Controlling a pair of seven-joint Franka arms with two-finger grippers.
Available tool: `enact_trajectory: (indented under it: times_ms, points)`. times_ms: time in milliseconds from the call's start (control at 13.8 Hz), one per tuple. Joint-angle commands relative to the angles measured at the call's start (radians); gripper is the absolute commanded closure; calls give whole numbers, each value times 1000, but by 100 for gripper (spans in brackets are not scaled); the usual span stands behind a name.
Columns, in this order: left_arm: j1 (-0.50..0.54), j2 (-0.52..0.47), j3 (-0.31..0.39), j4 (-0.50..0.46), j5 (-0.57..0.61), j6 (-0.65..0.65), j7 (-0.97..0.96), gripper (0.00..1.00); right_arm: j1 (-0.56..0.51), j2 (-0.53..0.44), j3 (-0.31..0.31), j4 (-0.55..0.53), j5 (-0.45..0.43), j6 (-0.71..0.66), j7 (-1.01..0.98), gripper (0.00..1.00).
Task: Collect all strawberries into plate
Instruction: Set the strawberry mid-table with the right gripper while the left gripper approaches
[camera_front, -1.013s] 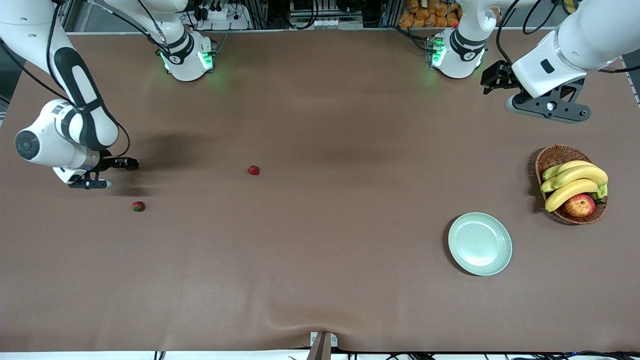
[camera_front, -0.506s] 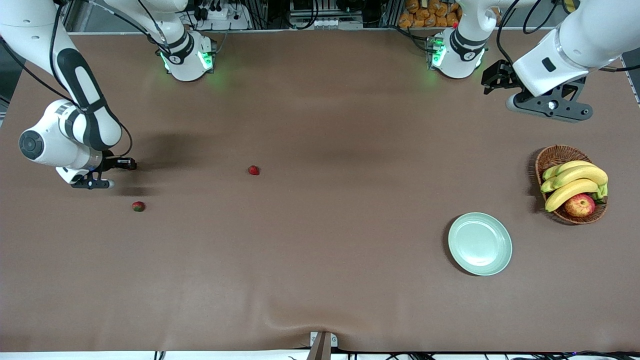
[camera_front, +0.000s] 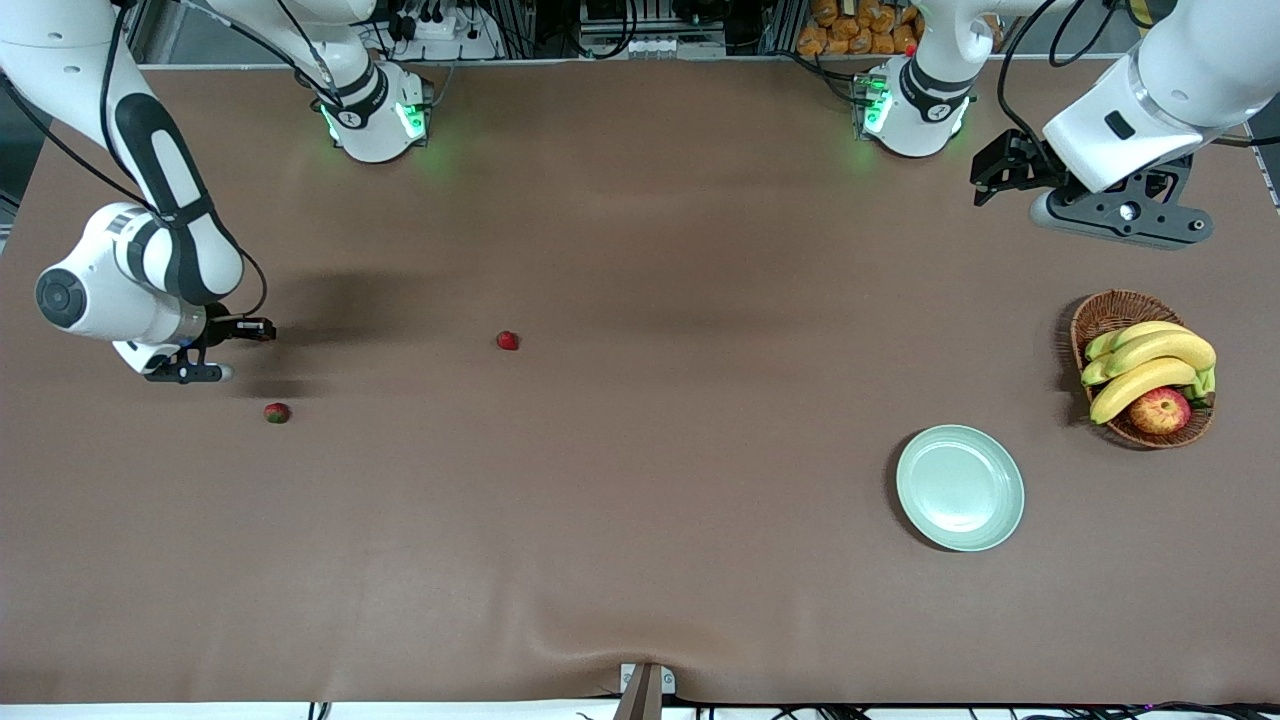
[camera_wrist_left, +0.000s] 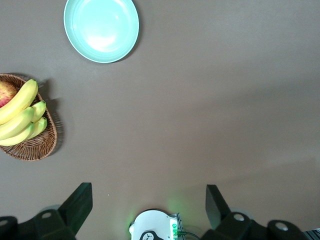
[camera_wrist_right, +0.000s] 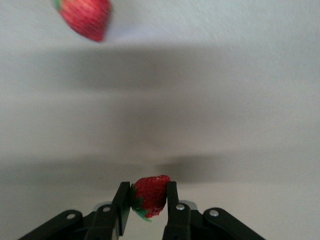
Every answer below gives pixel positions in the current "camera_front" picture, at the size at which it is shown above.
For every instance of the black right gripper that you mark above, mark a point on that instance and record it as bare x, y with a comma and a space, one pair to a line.
222, 327

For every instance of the brown wicker basket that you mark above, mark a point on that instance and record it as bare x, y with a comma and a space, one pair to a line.
1110, 310

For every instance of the orange snack pile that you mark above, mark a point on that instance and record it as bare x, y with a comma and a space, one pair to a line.
860, 25

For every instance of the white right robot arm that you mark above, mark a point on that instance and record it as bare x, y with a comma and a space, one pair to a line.
60, 60

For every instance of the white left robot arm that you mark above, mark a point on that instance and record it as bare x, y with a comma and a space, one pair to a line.
1200, 60

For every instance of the yellow banana bunch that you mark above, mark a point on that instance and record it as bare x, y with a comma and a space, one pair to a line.
1160, 350

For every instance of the pale green round plate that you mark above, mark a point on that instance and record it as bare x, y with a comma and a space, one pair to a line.
960, 488

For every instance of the brown table mat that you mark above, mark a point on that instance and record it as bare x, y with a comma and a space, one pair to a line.
640, 250

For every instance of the white socket strip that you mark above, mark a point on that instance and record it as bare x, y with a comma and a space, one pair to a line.
650, 46

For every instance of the red yellow apple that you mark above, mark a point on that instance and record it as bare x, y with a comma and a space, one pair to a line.
1160, 411

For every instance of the white power strip with plugs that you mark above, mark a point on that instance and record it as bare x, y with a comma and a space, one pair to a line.
440, 30

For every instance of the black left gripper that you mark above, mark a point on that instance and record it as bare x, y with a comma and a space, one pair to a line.
1029, 163

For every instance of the red toy strawberry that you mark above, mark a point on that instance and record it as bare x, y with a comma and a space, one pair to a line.
508, 341
277, 413

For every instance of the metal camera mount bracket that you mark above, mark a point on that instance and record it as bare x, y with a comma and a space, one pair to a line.
645, 690

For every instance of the grey aluminium frame profile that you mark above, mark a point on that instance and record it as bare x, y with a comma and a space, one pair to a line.
145, 32

